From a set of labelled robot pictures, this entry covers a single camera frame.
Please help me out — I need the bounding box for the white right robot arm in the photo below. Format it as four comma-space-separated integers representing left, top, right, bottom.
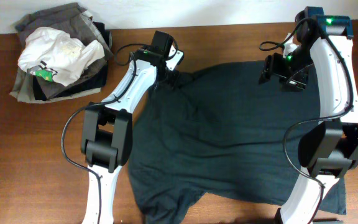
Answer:
259, 6, 358, 223

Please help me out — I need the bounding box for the dark grey folded garment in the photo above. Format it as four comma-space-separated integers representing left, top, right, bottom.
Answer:
15, 2, 113, 100

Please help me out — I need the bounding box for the white printed t-shirt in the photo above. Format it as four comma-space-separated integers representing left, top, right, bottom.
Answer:
17, 27, 104, 86

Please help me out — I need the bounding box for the light grey folded garment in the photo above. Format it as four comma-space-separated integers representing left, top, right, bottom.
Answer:
10, 68, 101, 104

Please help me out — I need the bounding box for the dark green t-shirt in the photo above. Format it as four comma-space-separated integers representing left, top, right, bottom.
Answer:
127, 60, 347, 224

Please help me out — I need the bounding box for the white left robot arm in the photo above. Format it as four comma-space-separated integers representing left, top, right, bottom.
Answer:
81, 31, 184, 223

